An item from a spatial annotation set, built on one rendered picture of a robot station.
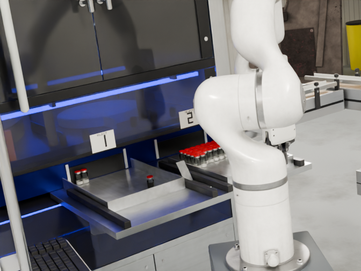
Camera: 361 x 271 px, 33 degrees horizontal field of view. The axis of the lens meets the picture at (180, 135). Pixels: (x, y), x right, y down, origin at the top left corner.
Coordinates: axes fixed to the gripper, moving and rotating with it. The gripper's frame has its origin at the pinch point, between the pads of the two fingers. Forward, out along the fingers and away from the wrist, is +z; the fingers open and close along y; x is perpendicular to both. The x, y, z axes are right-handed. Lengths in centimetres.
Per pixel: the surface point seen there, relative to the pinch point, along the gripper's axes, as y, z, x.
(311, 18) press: -389, 3, -382
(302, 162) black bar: -7.0, 3.0, 1.2
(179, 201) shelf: 35.6, 4.4, -4.3
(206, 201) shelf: 30.3, 4.7, 1.2
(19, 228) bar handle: 87, -11, 17
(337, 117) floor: -312, 91, -278
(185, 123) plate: 9.4, -8.1, -38.7
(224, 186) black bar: 22.1, 2.9, -0.7
